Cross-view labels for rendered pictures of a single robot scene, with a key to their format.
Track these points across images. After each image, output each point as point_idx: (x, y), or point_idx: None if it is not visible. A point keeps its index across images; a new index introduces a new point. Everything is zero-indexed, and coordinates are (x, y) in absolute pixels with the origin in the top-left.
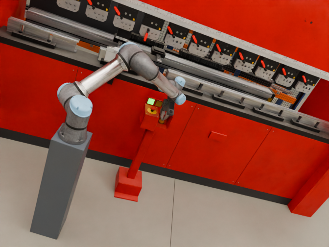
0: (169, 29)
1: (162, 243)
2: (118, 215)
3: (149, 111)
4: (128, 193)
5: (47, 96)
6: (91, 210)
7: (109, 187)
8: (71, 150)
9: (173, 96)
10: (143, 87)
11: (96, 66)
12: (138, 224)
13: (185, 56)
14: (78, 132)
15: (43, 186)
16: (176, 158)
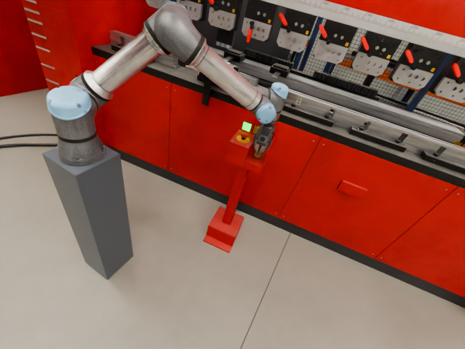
0: (281, 18)
1: (239, 321)
2: (196, 265)
3: (238, 138)
4: (221, 240)
5: (149, 119)
6: (167, 252)
7: (203, 228)
8: (64, 172)
9: (249, 106)
10: (245, 110)
11: (189, 82)
12: (217, 284)
13: (320, 79)
14: (69, 146)
15: (69, 217)
16: (291, 208)
